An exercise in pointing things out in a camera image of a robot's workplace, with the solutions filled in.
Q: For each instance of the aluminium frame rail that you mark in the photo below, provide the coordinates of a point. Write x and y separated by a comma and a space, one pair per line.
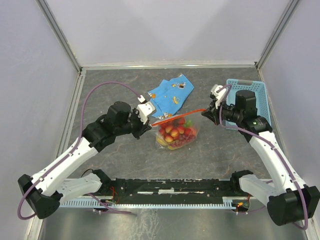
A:
170, 65

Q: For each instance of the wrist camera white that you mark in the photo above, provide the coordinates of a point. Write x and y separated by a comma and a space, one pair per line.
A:
145, 109
217, 94

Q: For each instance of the red berry cluster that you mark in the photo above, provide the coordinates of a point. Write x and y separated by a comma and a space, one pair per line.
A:
171, 130

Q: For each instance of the yellow banana toy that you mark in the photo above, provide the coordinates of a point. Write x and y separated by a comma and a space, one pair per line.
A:
162, 144

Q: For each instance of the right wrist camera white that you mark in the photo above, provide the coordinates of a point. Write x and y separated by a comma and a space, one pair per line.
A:
217, 94

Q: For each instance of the blue cartoon print cloth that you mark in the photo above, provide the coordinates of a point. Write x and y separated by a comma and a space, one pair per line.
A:
170, 95

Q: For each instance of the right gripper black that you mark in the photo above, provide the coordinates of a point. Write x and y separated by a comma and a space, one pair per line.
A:
212, 112

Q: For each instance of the clear zip bag orange zipper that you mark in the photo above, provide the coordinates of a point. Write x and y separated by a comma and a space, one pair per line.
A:
194, 115

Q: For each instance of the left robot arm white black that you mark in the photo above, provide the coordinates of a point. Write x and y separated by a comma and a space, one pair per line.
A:
47, 189

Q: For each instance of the light blue cable duct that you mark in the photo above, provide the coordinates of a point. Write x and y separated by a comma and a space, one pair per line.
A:
89, 202

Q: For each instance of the blue plastic basket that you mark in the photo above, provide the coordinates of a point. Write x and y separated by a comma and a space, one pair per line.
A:
250, 96

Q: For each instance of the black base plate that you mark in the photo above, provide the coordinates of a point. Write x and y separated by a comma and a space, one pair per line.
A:
170, 191

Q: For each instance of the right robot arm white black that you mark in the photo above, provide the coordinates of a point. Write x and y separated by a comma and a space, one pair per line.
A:
288, 199

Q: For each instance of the green grapes bunch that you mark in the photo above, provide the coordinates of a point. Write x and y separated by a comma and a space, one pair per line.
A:
188, 123

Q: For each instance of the purple grapes bunch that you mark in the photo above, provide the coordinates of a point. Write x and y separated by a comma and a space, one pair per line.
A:
182, 141

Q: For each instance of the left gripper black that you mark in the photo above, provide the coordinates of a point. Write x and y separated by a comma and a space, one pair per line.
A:
142, 128

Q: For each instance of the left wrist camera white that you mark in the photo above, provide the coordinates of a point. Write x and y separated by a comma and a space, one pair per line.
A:
145, 109

